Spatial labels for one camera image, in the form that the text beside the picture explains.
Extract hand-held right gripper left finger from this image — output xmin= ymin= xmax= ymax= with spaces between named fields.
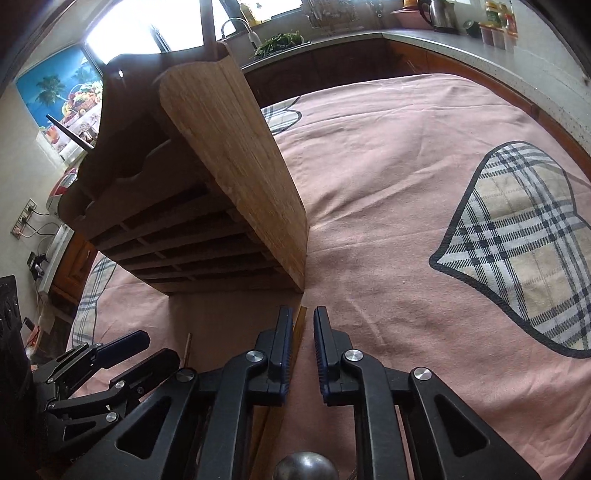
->
xmin=60 ymin=305 xmax=296 ymax=480

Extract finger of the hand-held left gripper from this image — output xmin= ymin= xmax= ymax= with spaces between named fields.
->
xmin=45 ymin=348 xmax=181 ymax=444
xmin=28 ymin=329 xmax=151 ymax=401

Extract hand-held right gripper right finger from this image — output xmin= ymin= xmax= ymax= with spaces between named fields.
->
xmin=313 ymin=305 xmax=541 ymax=480

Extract bamboo utensil holder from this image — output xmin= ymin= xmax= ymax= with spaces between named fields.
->
xmin=59 ymin=41 xmax=309 ymax=294

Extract metal spoon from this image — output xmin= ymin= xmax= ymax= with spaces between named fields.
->
xmin=274 ymin=452 xmax=339 ymax=480

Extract pink plaid heart blanket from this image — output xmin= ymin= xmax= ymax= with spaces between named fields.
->
xmin=67 ymin=74 xmax=591 ymax=480

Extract red white rice cooker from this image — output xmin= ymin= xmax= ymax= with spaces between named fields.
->
xmin=48 ymin=168 xmax=80 ymax=217

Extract green leafy vegetables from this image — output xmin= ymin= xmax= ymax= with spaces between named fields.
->
xmin=252 ymin=31 xmax=305 ymax=57

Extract curved metal faucet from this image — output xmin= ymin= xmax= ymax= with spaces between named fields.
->
xmin=220 ymin=17 xmax=260 ymax=49

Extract dark brown chopstick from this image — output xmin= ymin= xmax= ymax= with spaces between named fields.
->
xmin=199 ymin=0 xmax=219 ymax=62

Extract kitchen window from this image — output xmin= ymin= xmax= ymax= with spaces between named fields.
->
xmin=83 ymin=0 xmax=303 ymax=70

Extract grey kitchen countertop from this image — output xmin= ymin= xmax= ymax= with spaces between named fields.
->
xmin=240 ymin=28 xmax=591 ymax=153

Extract pink plastic container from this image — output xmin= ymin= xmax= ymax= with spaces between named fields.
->
xmin=392 ymin=9 xmax=433 ymax=28

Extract steel electric kettle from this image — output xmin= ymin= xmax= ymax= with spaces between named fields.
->
xmin=417 ymin=0 xmax=461 ymax=34

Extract group of sauce bottles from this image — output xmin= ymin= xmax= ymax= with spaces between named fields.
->
xmin=484 ymin=0 xmax=519 ymax=29

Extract white wall socket strip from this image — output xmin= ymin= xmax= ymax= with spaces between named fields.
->
xmin=11 ymin=198 xmax=38 ymax=239

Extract tropical fruit wall poster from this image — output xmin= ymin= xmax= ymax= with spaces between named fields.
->
xmin=16 ymin=46 xmax=105 ymax=154

